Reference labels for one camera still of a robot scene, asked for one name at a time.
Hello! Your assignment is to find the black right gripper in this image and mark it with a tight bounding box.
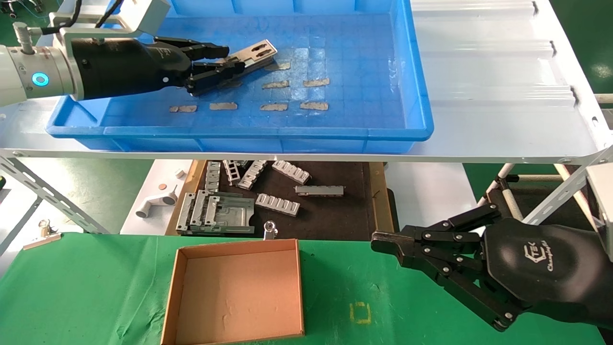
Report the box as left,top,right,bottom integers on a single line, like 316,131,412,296
371,204,613,332

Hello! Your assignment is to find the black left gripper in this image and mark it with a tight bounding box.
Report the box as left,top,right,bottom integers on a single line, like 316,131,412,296
69,36,246,101

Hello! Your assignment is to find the blue plastic tray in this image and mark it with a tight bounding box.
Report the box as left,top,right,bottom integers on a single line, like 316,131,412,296
45,0,434,154

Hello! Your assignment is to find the shallow cardboard box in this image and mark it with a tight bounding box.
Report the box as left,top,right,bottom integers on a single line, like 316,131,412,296
160,238,306,345

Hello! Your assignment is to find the black pad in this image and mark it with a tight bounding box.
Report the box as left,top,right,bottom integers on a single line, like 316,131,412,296
192,161,384,240

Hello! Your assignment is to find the white perforated metal brace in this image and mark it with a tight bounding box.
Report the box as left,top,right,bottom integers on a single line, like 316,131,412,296
522,144,613,226
0,196,44,255
0,156,112,235

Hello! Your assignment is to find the grey closed metal bar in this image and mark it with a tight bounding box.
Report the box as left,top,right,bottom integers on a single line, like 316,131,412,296
295,185,345,197

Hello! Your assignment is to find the white slanted metal bar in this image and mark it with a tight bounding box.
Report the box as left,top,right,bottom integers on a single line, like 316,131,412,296
556,164,598,230

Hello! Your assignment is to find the large grey stamped metal plate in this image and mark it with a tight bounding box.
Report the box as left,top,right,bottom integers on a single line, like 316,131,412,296
204,192,256,235

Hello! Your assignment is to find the white pipe fitting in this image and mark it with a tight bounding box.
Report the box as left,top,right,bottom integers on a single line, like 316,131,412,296
136,186,179,219

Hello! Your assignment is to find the white metal shelf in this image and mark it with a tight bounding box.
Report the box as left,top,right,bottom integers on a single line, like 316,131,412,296
0,0,613,166

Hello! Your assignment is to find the black wheeled chair base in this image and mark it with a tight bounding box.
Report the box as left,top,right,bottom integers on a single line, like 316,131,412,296
0,0,46,19

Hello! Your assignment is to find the green table mat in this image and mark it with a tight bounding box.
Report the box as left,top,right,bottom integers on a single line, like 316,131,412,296
0,232,613,345

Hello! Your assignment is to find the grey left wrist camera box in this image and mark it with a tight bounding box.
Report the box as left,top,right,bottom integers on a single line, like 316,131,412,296
48,0,171,48

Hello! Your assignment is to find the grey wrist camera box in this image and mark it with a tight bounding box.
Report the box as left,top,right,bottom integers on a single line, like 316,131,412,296
585,163,613,262
48,0,171,48

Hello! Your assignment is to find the white pipe frame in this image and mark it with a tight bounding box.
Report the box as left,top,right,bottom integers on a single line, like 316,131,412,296
478,163,563,222

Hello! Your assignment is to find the grey slotted metal bracket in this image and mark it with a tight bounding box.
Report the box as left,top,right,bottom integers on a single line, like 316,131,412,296
223,160,241,186
204,161,222,193
237,160,269,191
255,193,301,217
272,160,312,185

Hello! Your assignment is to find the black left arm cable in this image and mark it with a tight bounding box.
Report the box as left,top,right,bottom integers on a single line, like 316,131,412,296
41,0,127,36

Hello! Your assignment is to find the grey metal rail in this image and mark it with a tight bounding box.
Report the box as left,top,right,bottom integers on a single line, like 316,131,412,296
176,192,197,231
191,190,212,229

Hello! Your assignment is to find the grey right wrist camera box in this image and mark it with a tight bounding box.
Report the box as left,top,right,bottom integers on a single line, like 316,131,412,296
585,163,613,262

